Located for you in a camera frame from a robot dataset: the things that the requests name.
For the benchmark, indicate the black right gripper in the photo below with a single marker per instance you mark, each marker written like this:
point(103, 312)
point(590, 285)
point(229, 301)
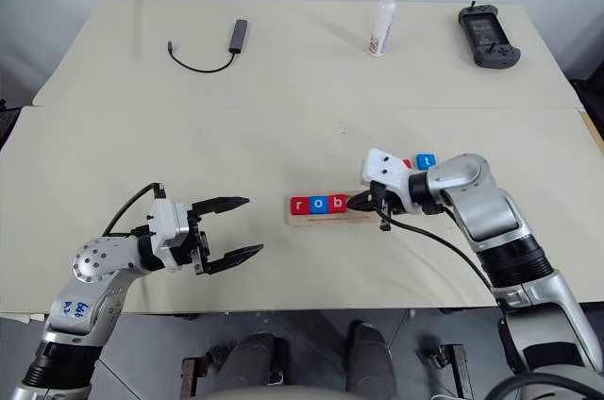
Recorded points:
point(388, 205)

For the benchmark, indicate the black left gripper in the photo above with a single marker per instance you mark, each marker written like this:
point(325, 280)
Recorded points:
point(200, 249)

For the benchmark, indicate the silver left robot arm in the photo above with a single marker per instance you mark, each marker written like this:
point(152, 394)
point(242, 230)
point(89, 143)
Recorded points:
point(99, 277)

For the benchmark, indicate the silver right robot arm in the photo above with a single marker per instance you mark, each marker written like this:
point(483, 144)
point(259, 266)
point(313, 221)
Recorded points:
point(486, 211)

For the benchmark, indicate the red letter block b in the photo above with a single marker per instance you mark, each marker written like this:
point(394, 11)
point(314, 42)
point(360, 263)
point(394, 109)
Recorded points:
point(338, 203)

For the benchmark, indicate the wooden letter tray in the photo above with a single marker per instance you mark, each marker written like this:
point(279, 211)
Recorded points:
point(330, 220)

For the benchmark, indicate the blue letter block o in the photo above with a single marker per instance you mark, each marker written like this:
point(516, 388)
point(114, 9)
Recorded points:
point(319, 204)

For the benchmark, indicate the red letter block o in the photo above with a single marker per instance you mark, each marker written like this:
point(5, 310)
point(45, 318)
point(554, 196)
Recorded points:
point(408, 163)

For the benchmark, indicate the red letter block r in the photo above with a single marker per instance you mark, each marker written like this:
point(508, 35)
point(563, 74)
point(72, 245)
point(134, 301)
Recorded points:
point(300, 206)

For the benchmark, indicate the blue letter block t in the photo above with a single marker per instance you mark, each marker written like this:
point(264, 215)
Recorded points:
point(426, 161)

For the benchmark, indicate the dark rounded shape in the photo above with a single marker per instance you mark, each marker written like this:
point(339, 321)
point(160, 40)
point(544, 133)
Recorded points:
point(370, 362)
point(255, 362)

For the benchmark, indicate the dark metal stand foot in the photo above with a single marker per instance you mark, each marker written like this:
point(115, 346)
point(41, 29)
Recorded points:
point(450, 367)
point(198, 369)

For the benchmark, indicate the white plastic bottle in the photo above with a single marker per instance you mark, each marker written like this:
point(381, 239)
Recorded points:
point(381, 25)

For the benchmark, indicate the dark grey handheld controller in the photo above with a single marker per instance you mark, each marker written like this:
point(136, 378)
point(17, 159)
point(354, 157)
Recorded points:
point(488, 34)

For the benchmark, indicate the black object beside table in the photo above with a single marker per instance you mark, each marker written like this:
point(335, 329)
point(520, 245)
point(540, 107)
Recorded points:
point(590, 91)

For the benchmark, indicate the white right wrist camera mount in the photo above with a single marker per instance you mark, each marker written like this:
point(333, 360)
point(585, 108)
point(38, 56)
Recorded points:
point(384, 169)

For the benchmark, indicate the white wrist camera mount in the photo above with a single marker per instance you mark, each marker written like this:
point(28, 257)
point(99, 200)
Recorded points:
point(384, 169)
point(167, 225)

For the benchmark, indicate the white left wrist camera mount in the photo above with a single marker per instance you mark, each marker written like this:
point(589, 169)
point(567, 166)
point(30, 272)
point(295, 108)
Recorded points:
point(167, 225)

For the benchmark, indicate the dark metal frame beside table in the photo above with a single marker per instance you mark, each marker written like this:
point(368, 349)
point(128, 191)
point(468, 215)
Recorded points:
point(7, 124)

